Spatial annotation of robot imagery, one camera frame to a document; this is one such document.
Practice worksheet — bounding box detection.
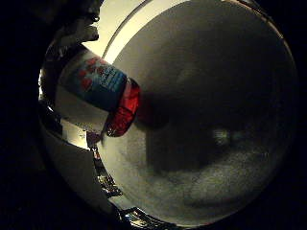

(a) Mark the red drink bottle blue label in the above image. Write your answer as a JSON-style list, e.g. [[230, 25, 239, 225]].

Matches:
[[39, 47, 142, 138]]

